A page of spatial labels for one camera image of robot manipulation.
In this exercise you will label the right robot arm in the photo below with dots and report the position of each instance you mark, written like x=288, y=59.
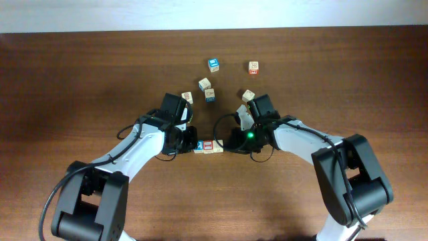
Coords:
x=353, y=185

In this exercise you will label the owl picture wooden block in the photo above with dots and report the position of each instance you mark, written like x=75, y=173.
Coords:
x=188, y=97

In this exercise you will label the blue side tilted block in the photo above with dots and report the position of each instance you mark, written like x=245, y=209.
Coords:
x=204, y=84

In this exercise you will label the hand picture blue block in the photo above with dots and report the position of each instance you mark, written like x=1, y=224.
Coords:
x=209, y=95

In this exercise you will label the plain picture wooden block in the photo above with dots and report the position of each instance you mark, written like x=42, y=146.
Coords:
x=217, y=146

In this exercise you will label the red side wooden block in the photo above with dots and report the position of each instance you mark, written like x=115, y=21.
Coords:
x=253, y=67

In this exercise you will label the blue top wooden block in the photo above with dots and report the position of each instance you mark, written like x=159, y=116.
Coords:
x=213, y=64

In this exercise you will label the circle picture wooden block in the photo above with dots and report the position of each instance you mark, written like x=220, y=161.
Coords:
x=248, y=96

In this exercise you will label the red top wooden block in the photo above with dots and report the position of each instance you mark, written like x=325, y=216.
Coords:
x=208, y=147

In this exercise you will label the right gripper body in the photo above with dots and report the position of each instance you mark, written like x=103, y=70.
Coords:
x=235, y=142

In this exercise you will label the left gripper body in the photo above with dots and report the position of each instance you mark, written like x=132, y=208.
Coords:
x=184, y=140

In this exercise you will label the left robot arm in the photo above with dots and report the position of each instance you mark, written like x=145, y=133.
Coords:
x=93, y=196

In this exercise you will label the blue number two block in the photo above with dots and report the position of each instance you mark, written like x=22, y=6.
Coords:
x=199, y=147

